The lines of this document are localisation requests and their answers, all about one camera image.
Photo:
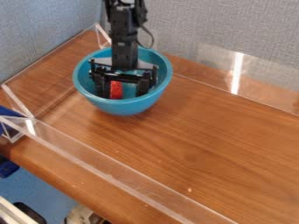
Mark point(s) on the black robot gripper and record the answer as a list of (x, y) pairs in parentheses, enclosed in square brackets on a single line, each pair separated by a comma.
[(122, 66)]

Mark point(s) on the red toy strawberry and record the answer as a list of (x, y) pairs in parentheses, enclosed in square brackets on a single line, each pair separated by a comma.
[(117, 90)]

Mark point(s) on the blue plastic bowl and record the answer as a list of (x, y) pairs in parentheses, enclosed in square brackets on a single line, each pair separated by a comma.
[(131, 104)]

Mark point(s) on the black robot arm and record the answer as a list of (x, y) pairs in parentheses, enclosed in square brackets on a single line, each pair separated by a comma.
[(126, 16)]

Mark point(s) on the blue clamp under table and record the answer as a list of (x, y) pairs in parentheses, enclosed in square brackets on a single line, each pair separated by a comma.
[(8, 167)]

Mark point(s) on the white object under table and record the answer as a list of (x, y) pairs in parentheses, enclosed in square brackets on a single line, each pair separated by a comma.
[(82, 215)]

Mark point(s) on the black and white equipment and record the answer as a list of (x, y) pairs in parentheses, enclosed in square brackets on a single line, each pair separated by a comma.
[(18, 213)]

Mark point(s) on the clear acrylic barrier wall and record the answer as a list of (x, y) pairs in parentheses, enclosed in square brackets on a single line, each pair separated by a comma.
[(210, 157)]

